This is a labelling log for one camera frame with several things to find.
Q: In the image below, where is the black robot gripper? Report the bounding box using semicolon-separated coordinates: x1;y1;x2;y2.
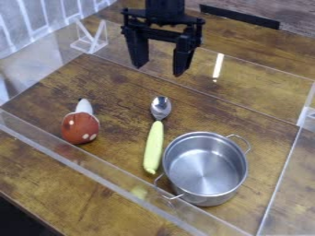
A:
122;0;206;77

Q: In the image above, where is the black bar on table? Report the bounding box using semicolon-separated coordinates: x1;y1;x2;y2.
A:
199;4;281;30

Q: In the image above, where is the red toy mushroom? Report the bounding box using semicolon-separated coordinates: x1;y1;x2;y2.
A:
62;99;101;145

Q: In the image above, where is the stainless steel pot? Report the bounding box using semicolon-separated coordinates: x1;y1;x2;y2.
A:
154;132;251;207

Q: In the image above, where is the clear acrylic front barrier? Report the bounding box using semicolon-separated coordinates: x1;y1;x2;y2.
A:
0;109;251;236

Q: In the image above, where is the clear acrylic barrier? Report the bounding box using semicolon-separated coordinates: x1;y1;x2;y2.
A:
0;109;251;236
258;82;315;236

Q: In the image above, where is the clear acrylic right barrier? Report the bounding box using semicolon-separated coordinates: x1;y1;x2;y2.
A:
258;82;315;236

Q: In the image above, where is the clear acrylic triangle bracket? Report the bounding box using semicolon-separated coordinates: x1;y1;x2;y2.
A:
71;20;109;54

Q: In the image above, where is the green handled metal spoon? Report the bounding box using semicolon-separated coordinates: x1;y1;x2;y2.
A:
143;96;171;174

